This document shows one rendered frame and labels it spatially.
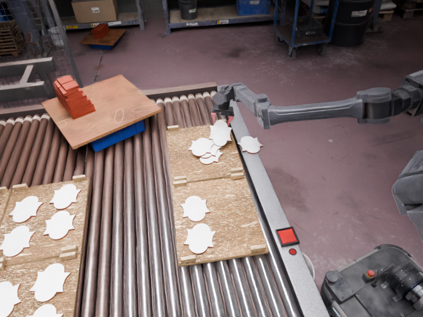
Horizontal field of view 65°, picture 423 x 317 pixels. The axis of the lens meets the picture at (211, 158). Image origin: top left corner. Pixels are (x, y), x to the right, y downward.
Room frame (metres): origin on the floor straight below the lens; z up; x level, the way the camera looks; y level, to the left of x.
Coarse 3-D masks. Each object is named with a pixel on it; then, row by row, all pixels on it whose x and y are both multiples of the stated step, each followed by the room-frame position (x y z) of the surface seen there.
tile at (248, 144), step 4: (244, 136) 1.39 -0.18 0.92; (248, 136) 1.39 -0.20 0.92; (240, 140) 1.36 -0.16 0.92; (244, 140) 1.36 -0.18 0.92; (248, 140) 1.36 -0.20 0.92; (252, 140) 1.36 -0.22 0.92; (256, 140) 1.36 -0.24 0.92; (240, 144) 1.33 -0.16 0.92; (244, 144) 1.33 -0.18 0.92; (248, 144) 1.33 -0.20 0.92; (252, 144) 1.33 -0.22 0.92; (256, 144) 1.33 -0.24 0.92; (260, 144) 1.32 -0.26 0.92; (244, 148) 1.30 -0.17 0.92; (248, 148) 1.29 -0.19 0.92; (252, 148) 1.29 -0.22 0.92; (256, 148) 1.29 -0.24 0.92; (248, 152) 1.27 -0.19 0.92; (252, 152) 1.26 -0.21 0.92; (256, 152) 1.27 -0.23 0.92
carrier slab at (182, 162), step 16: (192, 128) 1.47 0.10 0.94; (208, 128) 1.46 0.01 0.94; (176, 144) 1.34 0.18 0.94; (176, 160) 1.22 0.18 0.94; (192, 160) 1.21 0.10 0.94; (224, 160) 1.20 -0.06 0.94; (240, 160) 1.20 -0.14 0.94; (176, 176) 1.11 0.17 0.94; (192, 176) 1.10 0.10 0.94; (208, 176) 1.10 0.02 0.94; (224, 176) 1.10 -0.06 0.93
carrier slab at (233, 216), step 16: (176, 192) 1.01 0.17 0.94; (192, 192) 1.00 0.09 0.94; (208, 192) 1.00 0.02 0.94; (224, 192) 0.99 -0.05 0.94; (240, 192) 0.99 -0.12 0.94; (176, 208) 0.91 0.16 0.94; (208, 208) 0.91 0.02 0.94; (224, 208) 0.90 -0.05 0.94; (240, 208) 0.90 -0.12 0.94; (176, 224) 0.83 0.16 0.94; (192, 224) 0.83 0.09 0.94; (208, 224) 0.82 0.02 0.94; (224, 224) 0.82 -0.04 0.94; (240, 224) 0.82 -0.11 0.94; (256, 224) 0.81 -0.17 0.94; (176, 240) 0.75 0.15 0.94; (224, 240) 0.74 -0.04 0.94; (240, 240) 0.74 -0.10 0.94; (256, 240) 0.74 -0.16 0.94; (208, 256) 0.68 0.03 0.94; (224, 256) 0.67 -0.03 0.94; (240, 256) 0.67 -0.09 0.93
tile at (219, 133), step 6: (210, 126) 1.37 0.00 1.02; (216, 126) 1.37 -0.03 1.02; (222, 126) 1.37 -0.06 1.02; (216, 132) 1.34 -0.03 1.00; (222, 132) 1.35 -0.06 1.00; (228, 132) 1.35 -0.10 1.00; (210, 138) 1.32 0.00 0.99; (216, 138) 1.32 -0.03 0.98; (222, 138) 1.32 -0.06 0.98; (228, 138) 1.32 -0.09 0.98; (216, 144) 1.29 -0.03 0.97; (222, 144) 1.29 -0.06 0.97
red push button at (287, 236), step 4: (280, 232) 0.77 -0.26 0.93; (284, 232) 0.77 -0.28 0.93; (288, 232) 0.77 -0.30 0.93; (292, 232) 0.77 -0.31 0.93; (280, 236) 0.75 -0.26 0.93; (284, 236) 0.75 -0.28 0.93; (288, 236) 0.75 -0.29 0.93; (292, 236) 0.75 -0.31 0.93; (284, 240) 0.73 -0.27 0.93; (288, 240) 0.73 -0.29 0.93; (292, 240) 0.73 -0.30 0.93; (296, 240) 0.73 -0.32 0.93
